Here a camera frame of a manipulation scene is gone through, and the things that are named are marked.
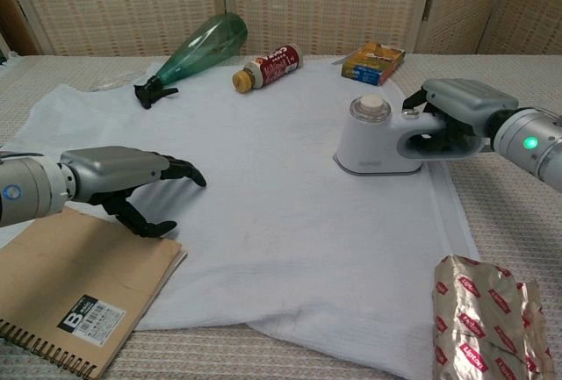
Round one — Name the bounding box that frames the beige woven table cover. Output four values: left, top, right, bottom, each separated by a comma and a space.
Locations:
0, 53, 562, 380

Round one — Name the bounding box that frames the silver Lipton foil bag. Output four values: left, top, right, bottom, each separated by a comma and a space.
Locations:
432, 254, 557, 380

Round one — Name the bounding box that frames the brown kraft spiral notebook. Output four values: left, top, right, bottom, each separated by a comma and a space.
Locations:
0, 206, 189, 379

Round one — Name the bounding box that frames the white steam iron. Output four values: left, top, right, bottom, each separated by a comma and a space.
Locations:
332, 94, 483, 178

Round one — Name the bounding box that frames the red label bottle yellow cap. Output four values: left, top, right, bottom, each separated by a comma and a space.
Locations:
231, 43, 304, 95

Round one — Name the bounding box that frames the woven rattan folding screen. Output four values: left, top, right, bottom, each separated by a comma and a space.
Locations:
0, 0, 562, 57

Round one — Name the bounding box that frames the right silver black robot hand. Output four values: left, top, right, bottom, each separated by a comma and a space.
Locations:
401, 78, 520, 153

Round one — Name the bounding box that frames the white towel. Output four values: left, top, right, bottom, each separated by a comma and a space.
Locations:
0, 60, 480, 380

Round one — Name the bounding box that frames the yellow blue cardboard box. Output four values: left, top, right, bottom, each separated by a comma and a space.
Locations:
340, 42, 407, 87

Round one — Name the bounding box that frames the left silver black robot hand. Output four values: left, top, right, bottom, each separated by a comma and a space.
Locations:
58, 146, 207, 239

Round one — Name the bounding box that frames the green plastic spray bottle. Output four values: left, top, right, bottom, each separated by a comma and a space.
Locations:
133, 11, 249, 111

